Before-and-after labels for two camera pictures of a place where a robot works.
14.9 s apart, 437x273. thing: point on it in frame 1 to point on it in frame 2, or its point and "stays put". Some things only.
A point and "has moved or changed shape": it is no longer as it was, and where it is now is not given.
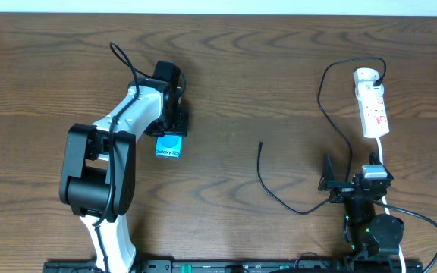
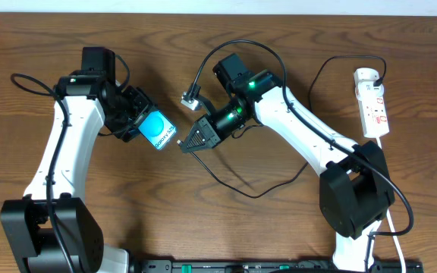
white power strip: x=371 y=102 stays put
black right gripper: x=343 y=190 to x=207 y=128
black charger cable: x=375 y=83 to x=297 y=172
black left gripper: x=178 y=123 to x=136 y=116
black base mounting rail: x=336 y=265 stays put
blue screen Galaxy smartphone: x=169 y=145 has moved or changed shape
